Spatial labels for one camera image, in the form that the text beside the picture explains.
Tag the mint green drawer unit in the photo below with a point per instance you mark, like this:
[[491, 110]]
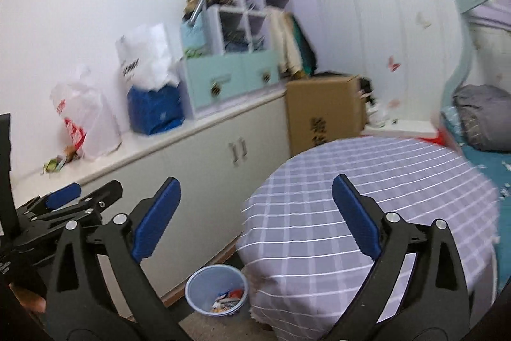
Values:
[[231, 73]]

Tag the beige hanging garment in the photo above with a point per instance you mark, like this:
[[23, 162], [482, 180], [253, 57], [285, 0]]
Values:
[[285, 45]]

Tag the small green packet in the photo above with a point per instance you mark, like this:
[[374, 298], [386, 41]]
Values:
[[54, 165]]

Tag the red and orange packet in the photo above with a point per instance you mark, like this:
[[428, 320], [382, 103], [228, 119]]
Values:
[[238, 292]]

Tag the dark and white clutter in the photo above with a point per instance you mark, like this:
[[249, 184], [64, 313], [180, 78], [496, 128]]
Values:
[[375, 105]]

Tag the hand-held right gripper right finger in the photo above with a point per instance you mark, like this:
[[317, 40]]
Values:
[[355, 213]]

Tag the white bed step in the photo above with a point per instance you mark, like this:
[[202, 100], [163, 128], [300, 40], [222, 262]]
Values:
[[399, 129]]

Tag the teal printed box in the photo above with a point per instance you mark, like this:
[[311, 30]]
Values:
[[193, 39]]

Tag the blue and white packet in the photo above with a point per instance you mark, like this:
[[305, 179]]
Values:
[[225, 303]]

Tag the brown cardboard box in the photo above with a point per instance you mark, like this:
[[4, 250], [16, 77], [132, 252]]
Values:
[[319, 105]]

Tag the white red printed plastic bag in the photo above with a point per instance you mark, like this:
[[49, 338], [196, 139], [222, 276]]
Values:
[[92, 113]]

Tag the white wardrobe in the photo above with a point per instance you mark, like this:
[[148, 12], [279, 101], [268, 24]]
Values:
[[359, 25]]

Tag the pale butterfly sticker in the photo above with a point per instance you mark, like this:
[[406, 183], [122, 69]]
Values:
[[423, 19]]

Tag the pink butterfly sticker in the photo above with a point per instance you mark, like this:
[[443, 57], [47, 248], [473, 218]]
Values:
[[393, 63]]

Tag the brown snack packet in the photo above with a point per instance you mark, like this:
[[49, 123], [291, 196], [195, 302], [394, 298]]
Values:
[[74, 152]]

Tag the light blue plastic bin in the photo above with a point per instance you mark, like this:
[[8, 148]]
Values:
[[199, 285]]

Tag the teal hanging garment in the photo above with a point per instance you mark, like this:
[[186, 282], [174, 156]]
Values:
[[305, 45]]

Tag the table with plaid cloth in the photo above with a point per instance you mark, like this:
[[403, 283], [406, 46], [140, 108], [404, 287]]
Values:
[[319, 185]]

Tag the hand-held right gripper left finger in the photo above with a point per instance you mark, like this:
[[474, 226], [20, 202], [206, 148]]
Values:
[[157, 217]]

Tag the white low cabinet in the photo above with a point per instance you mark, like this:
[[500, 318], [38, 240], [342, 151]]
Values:
[[179, 165]]

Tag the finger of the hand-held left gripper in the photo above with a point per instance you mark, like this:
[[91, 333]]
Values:
[[102, 197], [64, 195]]

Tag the person's left hand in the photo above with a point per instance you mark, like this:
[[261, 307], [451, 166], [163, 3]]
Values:
[[30, 299]]

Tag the teal printed bedsheet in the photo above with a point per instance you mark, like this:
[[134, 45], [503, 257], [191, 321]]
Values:
[[483, 169]]

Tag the red plastic item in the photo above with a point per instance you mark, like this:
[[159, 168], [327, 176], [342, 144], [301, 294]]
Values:
[[437, 135]]

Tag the grey blanket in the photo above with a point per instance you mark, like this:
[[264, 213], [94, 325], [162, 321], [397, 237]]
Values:
[[483, 113]]

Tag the blue bag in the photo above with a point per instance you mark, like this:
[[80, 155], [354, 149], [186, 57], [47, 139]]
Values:
[[155, 109]]

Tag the white black printed plastic bag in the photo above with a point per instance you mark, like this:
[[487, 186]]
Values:
[[147, 53]]

